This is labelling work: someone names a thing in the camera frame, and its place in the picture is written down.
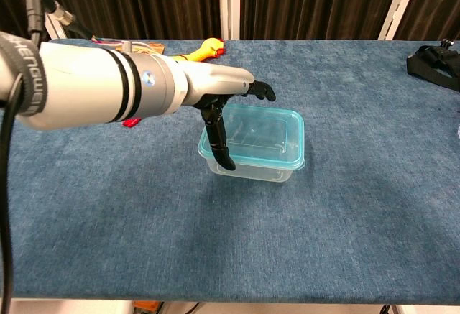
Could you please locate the clear plastic container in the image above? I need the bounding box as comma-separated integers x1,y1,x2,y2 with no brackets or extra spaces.
206,158,295,183

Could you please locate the brown spout pouch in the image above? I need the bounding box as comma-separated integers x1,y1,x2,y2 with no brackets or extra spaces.
132,42,166,56

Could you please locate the black strap camera mount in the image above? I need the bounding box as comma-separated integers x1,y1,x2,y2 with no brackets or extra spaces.
406,37,460,93

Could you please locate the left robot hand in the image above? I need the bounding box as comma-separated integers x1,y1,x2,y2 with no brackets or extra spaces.
181,65,277,171

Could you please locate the yellow rubber chicken toy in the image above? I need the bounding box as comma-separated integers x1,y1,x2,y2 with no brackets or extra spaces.
121,37,226,128

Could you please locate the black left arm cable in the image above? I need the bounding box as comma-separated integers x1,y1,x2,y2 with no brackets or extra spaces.
0,0,95,314

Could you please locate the blue fabric tablecloth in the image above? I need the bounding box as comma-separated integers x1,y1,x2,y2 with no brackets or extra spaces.
0,38,460,307

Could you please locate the black velcro strap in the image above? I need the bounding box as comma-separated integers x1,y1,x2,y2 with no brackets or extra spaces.
0,32,46,117

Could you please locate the teal container lid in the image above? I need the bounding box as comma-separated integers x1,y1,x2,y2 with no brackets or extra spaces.
198,104,306,171

